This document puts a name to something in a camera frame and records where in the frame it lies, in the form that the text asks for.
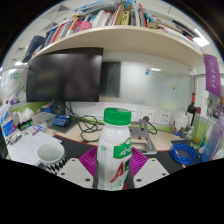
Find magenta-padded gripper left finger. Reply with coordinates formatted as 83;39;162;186
57;146;100;190

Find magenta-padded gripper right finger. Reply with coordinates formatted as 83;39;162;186
127;147;170;190

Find white drink bottle green cap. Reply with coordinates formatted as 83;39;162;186
96;107;133;192

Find black desk mat red edge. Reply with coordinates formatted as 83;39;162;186
49;134;188;168

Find black white checkered mug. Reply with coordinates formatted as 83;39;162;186
36;142;69;175

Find grey metal laptop stand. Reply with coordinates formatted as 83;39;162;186
128;115;158;155

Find dark blue mat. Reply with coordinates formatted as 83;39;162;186
170;139;203;167

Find small blue device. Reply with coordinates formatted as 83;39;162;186
52;114;72;128

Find white lidded jar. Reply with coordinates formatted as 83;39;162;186
173;111;189;132

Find green drinking glass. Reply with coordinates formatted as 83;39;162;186
189;114;209;149

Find clear plastic box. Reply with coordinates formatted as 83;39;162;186
32;111;57;129

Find dark wine bottle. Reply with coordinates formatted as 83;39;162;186
186;92;197;124

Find white tissues green pack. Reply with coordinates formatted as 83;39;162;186
11;107;35;132

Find black computer monitor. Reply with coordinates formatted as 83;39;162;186
25;47;104;116

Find purple hanging banner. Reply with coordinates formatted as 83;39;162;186
203;53;222;98

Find beige shelf with books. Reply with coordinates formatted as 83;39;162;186
21;0;209;68

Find rectangular ceiling light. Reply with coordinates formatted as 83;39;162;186
192;28;210;48

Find coiled blue cable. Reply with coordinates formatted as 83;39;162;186
169;142;200;166

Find black tangled cables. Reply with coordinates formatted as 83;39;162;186
64;103;104;144

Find white wall socket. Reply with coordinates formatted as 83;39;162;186
128;107;138;123
157;110;173;125
141;109;156;124

